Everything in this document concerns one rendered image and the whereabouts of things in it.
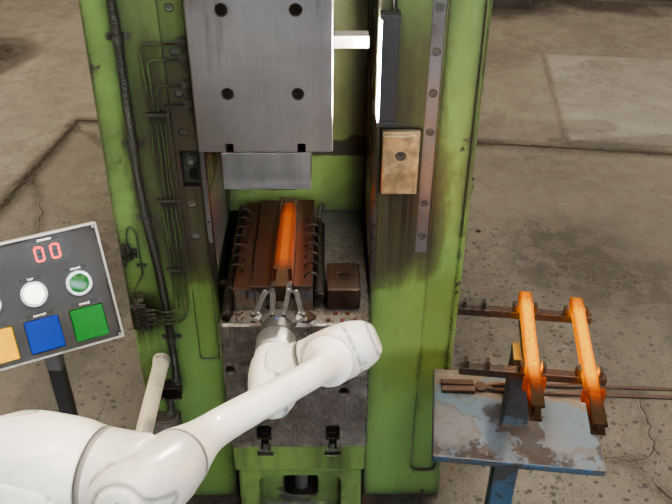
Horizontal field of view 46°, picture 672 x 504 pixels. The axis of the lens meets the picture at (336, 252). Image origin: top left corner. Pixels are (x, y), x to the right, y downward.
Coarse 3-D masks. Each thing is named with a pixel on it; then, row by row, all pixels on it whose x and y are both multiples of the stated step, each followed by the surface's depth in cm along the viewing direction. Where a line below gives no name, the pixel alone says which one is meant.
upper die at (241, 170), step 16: (304, 144) 180; (224, 160) 178; (240, 160) 178; (256, 160) 178; (272, 160) 178; (288, 160) 178; (304, 160) 178; (224, 176) 180; (240, 176) 180; (256, 176) 180; (272, 176) 180; (288, 176) 180; (304, 176) 180
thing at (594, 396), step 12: (576, 300) 190; (576, 312) 186; (576, 324) 182; (576, 336) 180; (588, 336) 179; (588, 348) 175; (588, 360) 172; (588, 372) 169; (588, 384) 166; (588, 396) 163; (600, 396) 163; (588, 408) 163; (600, 408) 160; (600, 420) 157; (600, 432) 157
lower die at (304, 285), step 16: (256, 208) 231; (272, 208) 229; (304, 208) 229; (256, 224) 224; (272, 224) 222; (304, 224) 222; (256, 240) 217; (272, 240) 215; (304, 240) 215; (240, 256) 211; (256, 256) 209; (272, 256) 209; (240, 272) 205; (256, 272) 203; (272, 272) 202; (304, 272) 203; (240, 288) 199; (256, 288) 198; (304, 288) 199; (240, 304) 201; (256, 304) 201; (304, 304) 202
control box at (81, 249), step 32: (0, 256) 176; (32, 256) 178; (64, 256) 181; (96, 256) 184; (0, 288) 176; (64, 288) 182; (96, 288) 184; (0, 320) 177; (64, 320) 182; (64, 352) 182
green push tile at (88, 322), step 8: (96, 304) 184; (72, 312) 182; (80, 312) 182; (88, 312) 183; (96, 312) 184; (72, 320) 182; (80, 320) 182; (88, 320) 183; (96, 320) 184; (104, 320) 184; (80, 328) 182; (88, 328) 183; (96, 328) 184; (104, 328) 184; (80, 336) 182; (88, 336) 183; (96, 336) 184
